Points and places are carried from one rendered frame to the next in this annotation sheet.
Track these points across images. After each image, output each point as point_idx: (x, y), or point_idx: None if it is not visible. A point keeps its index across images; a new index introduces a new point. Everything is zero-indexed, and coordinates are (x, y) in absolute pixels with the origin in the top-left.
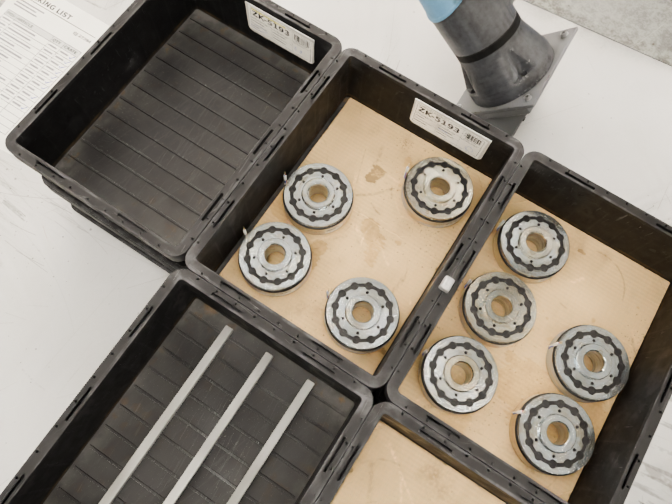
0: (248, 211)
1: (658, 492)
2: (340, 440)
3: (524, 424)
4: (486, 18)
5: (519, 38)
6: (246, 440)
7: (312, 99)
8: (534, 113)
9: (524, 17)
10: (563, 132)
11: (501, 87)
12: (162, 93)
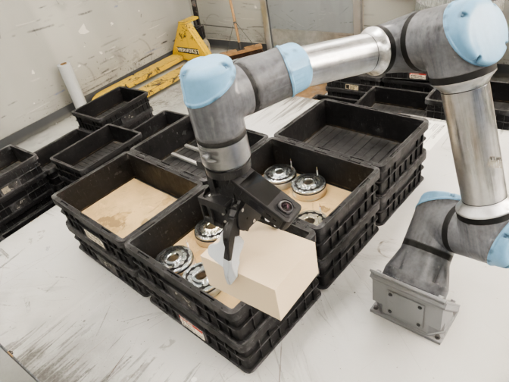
0: (299, 161)
1: (132, 367)
2: (192, 174)
3: (182, 248)
4: (416, 223)
5: (415, 253)
6: None
7: (346, 159)
8: (406, 333)
9: (507, 338)
10: (390, 352)
11: (388, 262)
12: (368, 145)
